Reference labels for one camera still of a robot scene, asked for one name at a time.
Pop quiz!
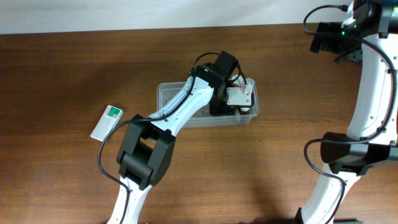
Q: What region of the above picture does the orange tube white cap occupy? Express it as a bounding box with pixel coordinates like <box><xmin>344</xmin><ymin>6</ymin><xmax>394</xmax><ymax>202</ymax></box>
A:
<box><xmin>231</xmin><ymin>75</ymin><xmax>245</xmax><ymax>88</ymax></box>

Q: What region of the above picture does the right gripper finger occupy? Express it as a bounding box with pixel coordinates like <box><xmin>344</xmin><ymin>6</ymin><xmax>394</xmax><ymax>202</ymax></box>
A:
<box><xmin>334</xmin><ymin>48</ymin><xmax>363</xmax><ymax>65</ymax></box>
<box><xmin>310</xmin><ymin>22</ymin><xmax>326</xmax><ymax>53</ymax></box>

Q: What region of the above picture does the white green medicine box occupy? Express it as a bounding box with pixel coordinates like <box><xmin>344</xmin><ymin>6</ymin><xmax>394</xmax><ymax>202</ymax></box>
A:
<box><xmin>90</xmin><ymin>105</ymin><xmax>123</xmax><ymax>142</ymax></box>

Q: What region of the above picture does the white spray bottle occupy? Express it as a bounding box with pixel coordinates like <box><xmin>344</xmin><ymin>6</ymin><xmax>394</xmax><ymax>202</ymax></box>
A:
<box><xmin>246</xmin><ymin>78</ymin><xmax>256</xmax><ymax>86</ymax></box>

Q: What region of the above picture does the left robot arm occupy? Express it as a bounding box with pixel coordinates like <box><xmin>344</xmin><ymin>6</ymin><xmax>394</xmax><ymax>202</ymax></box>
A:
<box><xmin>104</xmin><ymin>51</ymin><xmax>256</xmax><ymax>223</ymax></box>

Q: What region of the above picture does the clear plastic container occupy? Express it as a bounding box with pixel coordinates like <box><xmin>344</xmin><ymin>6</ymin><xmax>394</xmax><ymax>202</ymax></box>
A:
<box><xmin>156</xmin><ymin>78</ymin><xmax>260</xmax><ymax>129</ymax></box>

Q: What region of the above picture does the dark bottle white cap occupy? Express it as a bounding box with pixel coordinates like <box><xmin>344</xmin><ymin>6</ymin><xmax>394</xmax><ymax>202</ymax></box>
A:
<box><xmin>233</xmin><ymin>107</ymin><xmax>250</xmax><ymax>122</ymax></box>

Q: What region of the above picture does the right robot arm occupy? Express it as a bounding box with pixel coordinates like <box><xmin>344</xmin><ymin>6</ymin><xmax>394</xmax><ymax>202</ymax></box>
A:
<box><xmin>294</xmin><ymin>0</ymin><xmax>397</xmax><ymax>223</ymax></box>

